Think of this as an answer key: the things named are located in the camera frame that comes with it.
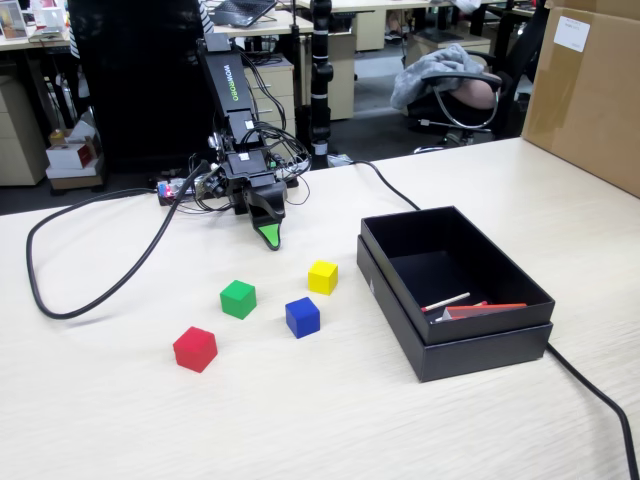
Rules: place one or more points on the black laptop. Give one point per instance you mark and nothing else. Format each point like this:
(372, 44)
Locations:
(240, 10)

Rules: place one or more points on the beige drawer cabinet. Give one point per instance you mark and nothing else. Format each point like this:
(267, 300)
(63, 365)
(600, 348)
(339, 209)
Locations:
(277, 90)
(20, 135)
(342, 75)

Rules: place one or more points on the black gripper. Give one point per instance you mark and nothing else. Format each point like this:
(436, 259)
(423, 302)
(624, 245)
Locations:
(250, 172)

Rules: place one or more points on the small grey paper piece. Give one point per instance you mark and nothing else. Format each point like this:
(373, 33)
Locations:
(442, 316)

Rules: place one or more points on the yellow cube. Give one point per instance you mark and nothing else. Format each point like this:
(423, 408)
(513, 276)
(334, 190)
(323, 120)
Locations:
(322, 277)

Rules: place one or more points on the white and red carton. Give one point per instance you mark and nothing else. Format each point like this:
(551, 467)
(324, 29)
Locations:
(67, 156)

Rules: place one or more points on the blue cube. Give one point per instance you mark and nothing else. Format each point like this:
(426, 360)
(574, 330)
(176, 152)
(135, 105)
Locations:
(302, 320)

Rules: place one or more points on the black box lid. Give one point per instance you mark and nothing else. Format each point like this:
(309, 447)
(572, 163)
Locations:
(480, 360)

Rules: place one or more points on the orange red flat card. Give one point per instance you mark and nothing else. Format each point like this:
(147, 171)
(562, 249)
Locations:
(480, 311)

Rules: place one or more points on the black office chair chrome frame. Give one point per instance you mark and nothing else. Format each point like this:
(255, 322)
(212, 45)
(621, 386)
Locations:
(522, 75)

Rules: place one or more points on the green cube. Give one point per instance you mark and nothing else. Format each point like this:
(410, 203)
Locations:
(237, 300)

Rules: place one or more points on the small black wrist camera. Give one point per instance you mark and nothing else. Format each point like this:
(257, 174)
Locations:
(214, 185)

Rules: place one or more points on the red cube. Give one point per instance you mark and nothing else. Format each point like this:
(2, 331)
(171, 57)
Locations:
(195, 350)

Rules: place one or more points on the large cardboard box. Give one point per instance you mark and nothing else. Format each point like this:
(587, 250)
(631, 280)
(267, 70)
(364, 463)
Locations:
(585, 100)

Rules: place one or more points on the black box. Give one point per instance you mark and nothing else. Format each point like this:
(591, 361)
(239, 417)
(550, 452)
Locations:
(480, 327)

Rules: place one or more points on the person in striped shirt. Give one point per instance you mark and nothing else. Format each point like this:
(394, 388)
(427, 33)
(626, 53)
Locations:
(206, 17)

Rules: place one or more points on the control board with red light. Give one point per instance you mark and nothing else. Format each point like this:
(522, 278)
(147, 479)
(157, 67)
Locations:
(170, 191)

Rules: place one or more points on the framed picture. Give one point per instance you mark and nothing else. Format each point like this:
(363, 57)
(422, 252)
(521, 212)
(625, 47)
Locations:
(12, 20)

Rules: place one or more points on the wooden stick with red tip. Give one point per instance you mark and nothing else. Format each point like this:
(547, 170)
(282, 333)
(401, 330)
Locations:
(445, 302)

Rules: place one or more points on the black vertical pole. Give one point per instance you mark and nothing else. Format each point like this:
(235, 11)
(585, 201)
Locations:
(321, 75)

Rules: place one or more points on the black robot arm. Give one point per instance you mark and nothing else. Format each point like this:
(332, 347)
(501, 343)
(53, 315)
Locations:
(227, 75)

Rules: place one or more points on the pink cushion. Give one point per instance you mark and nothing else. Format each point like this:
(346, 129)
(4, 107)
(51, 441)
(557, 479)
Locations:
(475, 92)

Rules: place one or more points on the grey blanket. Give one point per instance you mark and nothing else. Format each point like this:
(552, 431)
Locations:
(435, 70)

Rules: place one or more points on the brown cardboard carton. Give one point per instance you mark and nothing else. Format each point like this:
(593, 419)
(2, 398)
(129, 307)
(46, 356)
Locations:
(75, 181)

